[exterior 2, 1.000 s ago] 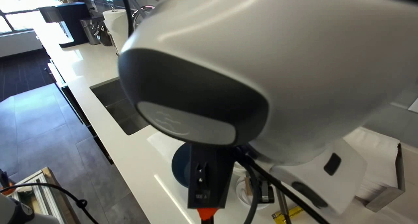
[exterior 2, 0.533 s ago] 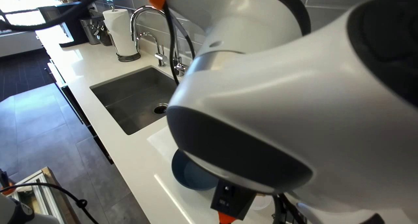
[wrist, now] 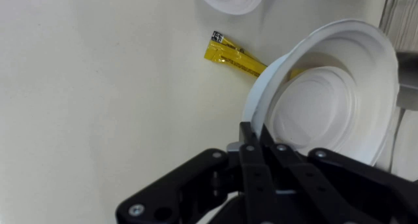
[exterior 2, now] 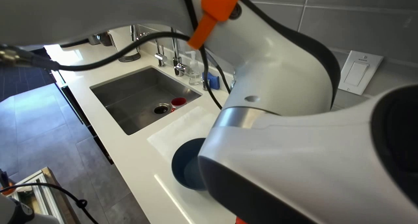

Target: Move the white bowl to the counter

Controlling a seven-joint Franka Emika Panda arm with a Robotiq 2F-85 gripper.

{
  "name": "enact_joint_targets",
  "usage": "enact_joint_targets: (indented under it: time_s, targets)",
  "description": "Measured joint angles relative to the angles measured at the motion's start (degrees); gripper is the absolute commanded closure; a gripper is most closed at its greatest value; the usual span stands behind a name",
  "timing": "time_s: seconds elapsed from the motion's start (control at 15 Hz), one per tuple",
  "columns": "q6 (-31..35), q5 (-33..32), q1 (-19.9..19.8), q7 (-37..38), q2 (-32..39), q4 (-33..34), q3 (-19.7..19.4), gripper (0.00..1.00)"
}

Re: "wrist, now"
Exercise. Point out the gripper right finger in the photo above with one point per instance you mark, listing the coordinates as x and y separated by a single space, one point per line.
352 188

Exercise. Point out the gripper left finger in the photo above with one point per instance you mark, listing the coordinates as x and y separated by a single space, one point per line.
183 188

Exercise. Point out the white bowl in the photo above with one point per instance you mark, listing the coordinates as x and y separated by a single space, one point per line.
230 0
326 106
408 145

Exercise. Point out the grey metal container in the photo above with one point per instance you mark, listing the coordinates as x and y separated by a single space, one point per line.
408 80

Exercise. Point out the yellow sachet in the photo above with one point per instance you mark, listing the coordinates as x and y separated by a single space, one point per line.
233 56

